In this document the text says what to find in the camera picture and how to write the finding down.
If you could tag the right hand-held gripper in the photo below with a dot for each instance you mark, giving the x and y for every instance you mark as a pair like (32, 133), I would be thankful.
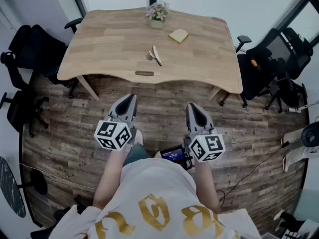
(209, 146)

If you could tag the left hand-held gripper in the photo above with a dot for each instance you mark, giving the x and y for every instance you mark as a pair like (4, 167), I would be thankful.
(112, 134)

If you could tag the silver metal binder clip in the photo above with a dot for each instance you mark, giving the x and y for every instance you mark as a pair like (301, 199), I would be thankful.
(157, 55)

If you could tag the person's right forearm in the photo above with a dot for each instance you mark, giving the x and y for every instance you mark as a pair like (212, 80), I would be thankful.
(207, 185)

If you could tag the person's left forearm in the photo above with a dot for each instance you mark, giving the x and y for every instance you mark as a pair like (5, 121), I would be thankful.
(109, 175)

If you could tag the person's white shoe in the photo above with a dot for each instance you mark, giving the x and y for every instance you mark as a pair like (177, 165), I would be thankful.
(157, 155)
(138, 137)

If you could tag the wooden table leg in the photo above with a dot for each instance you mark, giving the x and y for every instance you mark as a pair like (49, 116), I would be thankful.
(213, 92)
(87, 87)

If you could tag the black device with screen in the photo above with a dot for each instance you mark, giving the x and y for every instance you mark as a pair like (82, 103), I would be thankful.
(172, 154)

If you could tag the person's blue jeans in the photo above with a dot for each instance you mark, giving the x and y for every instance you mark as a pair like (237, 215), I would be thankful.
(135, 153)

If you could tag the black office chair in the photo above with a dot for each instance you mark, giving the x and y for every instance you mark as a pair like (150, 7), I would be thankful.
(18, 108)
(299, 58)
(37, 48)
(254, 78)

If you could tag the person's white gold-print shirt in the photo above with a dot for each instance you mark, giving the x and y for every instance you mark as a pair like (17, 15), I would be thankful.
(154, 183)

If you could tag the slice of bread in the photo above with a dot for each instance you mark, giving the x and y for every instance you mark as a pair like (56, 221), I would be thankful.
(178, 35)

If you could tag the pink flowers in white pot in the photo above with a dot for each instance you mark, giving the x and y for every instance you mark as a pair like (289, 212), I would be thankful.
(157, 19)

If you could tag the black round device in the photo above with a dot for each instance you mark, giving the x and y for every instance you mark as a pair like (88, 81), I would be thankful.
(311, 134)

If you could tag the round black marble side table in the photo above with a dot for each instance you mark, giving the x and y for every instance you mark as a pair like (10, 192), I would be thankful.
(10, 188)

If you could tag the black white striped object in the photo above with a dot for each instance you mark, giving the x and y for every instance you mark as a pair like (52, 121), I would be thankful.
(291, 235)

